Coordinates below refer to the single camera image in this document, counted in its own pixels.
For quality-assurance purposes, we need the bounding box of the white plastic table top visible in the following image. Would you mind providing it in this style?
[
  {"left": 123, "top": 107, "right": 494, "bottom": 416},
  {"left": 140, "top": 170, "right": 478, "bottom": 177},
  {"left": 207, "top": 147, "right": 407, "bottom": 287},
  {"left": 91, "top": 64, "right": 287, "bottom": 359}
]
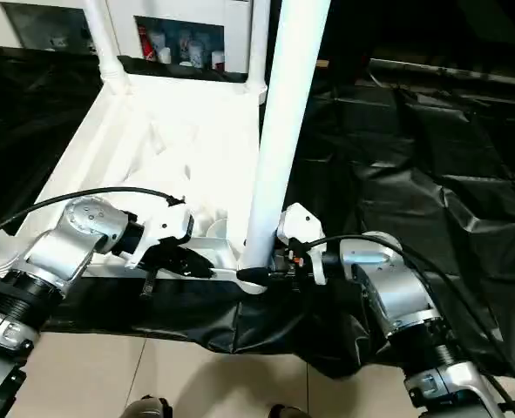
[{"left": 0, "top": 74, "right": 271, "bottom": 297}]

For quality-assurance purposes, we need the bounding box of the black left robot foot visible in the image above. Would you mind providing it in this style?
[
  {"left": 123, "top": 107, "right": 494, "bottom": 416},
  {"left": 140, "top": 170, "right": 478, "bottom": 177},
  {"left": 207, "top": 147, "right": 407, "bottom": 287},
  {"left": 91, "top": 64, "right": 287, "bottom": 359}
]
[{"left": 120, "top": 395, "right": 173, "bottom": 418}]

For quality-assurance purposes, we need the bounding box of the black robot foot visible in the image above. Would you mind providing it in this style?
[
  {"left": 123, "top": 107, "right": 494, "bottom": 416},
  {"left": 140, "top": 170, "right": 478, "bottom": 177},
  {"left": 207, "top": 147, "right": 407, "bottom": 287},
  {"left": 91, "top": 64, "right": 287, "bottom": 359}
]
[
  {"left": 120, "top": 395, "right": 173, "bottom": 418},
  {"left": 268, "top": 403, "right": 312, "bottom": 418}
]

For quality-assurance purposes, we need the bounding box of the black right robot foot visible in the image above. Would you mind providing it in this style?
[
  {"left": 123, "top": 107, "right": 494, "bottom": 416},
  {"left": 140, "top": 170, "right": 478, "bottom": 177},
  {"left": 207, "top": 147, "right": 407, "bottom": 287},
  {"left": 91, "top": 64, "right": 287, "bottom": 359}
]
[{"left": 268, "top": 403, "right": 312, "bottom": 418}]

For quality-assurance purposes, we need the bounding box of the black mat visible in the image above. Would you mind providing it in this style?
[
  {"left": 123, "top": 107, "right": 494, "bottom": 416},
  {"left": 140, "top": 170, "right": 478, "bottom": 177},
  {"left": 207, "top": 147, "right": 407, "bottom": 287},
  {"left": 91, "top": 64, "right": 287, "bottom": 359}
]
[{"left": 0, "top": 48, "right": 515, "bottom": 380}]

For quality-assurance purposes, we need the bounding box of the patterned white cup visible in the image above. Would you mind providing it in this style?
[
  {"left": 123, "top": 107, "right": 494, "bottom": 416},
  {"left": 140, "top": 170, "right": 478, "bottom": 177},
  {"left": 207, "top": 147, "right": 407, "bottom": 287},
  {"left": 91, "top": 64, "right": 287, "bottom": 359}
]
[{"left": 178, "top": 35, "right": 195, "bottom": 65}]

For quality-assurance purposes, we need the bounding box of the white cabinet with glass doors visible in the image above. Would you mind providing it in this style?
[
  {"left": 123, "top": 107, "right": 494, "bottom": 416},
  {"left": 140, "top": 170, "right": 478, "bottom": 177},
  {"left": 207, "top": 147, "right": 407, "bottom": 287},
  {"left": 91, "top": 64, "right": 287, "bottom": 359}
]
[{"left": 0, "top": 0, "right": 280, "bottom": 81}]

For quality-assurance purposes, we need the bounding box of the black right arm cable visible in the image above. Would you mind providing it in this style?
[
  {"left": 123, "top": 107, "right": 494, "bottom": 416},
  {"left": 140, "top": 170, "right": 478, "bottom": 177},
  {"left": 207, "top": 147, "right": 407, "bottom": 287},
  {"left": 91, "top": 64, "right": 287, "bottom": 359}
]
[{"left": 294, "top": 233, "right": 515, "bottom": 410}]

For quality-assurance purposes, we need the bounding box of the grey metal rail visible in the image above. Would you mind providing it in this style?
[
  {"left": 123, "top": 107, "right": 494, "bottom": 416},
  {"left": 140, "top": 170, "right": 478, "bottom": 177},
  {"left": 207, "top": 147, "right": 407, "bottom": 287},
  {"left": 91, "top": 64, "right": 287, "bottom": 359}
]
[{"left": 369, "top": 57, "right": 515, "bottom": 88}]

